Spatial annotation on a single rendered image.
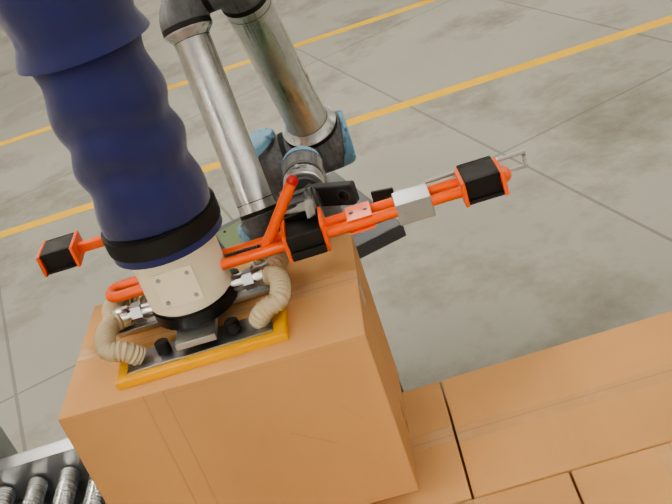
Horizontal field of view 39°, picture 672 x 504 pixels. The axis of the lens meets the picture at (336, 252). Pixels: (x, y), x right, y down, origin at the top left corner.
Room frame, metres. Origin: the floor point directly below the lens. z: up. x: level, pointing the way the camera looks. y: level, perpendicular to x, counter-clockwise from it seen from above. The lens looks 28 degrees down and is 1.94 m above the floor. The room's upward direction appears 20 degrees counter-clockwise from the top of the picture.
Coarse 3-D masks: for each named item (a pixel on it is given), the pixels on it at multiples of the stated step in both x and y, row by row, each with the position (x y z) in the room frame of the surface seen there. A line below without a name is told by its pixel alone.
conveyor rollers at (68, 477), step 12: (72, 468) 1.99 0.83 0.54; (36, 480) 1.99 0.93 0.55; (60, 480) 1.95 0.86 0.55; (72, 480) 1.95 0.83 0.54; (0, 492) 2.00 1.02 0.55; (12, 492) 2.00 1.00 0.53; (36, 492) 1.95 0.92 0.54; (60, 492) 1.90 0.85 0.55; (72, 492) 1.91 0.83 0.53; (96, 492) 1.86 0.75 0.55
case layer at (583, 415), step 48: (624, 336) 1.71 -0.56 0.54; (432, 384) 1.80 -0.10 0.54; (480, 384) 1.73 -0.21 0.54; (528, 384) 1.67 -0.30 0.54; (576, 384) 1.62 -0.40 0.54; (624, 384) 1.56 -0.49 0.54; (432, 432) 1.63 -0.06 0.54; (480, 432) 1.58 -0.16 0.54; (528, 432) 1.53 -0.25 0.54; (576, 432) 1.48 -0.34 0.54; (624, 432) 1.43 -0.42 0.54; (432, 480) 1.49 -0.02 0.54; (480, 480) 1.44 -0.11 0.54; (528, 480) 1.40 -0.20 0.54; (576, 480) 1.35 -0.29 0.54; (624, 480) 1.31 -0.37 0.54
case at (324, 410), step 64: (320, 256) 1.75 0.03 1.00; (320, 320) 1.51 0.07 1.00; (192, 384) 1.46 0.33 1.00; (256, 384) 1.45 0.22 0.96; (320, 384) 1.43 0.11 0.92; (384, 384) 1.44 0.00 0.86; (128, 448) 1.48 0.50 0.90; (192, 448) 1.47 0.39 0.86; (256, 448) 1.45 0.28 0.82; (320, 448) 1.44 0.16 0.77; (384, 448) 1.42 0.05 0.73
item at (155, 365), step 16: (240, 320) 1.57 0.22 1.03; (272, 320) 1.54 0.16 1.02; (224, 336) 1.54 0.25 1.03; (240, 336) 1.52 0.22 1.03; (256, 336) 1.50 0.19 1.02; (272, 336) 1.49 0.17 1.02; (288, 336) 1.49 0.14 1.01; (160, 352) 1.54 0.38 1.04; (176, 352) 1.54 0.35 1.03; (192, 352) 1.52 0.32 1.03; (208, 352) 1.51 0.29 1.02; (224, 352) 1.50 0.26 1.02; (240, 352) 1.49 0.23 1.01; (128, 368) 1.54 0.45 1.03; (144, 368) 1.52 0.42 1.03; (160, 368) 1.51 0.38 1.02; (176, 368) 1.50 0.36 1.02; (192, 368) 1.50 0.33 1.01; (128, 384) 1.51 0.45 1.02
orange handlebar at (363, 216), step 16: (432, 192) 1.61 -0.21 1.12; (448, 192) 1.57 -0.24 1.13; (352, 208) 1.63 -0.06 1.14; (368, 208) 1.61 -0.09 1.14; (384, 208) 1.62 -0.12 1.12; (336, 224) 1.60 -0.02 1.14; (352, 224) 1.58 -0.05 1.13; (368, 224) 1.58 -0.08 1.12; (96, 240) 1.91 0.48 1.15; (256, 240) 1.65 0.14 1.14; (224, 256) 1.64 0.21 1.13; (240, 256) 1.61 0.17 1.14; (256, 256) 1.60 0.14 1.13; (112, 288) 1.66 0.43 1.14; (128, 288) 1.63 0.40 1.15
